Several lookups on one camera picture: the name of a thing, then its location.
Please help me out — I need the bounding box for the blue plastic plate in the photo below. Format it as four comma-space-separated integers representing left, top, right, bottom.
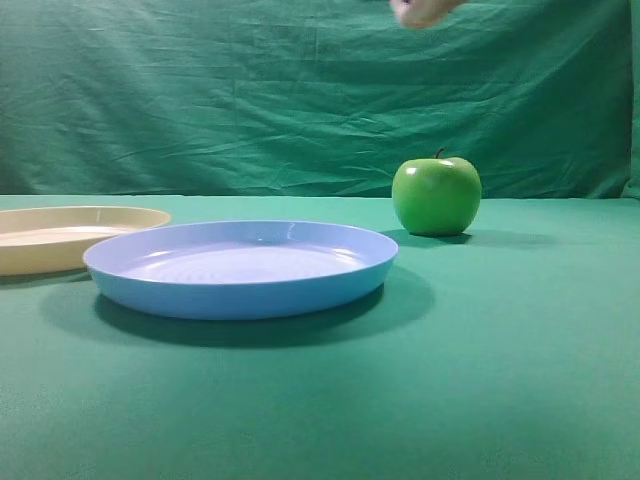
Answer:
83, 220, 399, 321

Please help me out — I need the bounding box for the green backdrop cloth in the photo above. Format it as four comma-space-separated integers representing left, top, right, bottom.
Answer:
1, 1, 639, 198

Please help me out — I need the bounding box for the yellow plastic plate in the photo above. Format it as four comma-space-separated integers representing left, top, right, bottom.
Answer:
1, 205, 171, 276

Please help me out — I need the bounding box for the green apple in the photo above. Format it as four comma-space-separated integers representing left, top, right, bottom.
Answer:
391, 151, 482, 237

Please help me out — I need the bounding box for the green table cloth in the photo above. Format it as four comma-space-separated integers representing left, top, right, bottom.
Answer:
1, 196, 639, 479

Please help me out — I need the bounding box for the yellow bread with red top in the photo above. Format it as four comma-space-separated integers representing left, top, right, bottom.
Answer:
389, 0, 465, 29

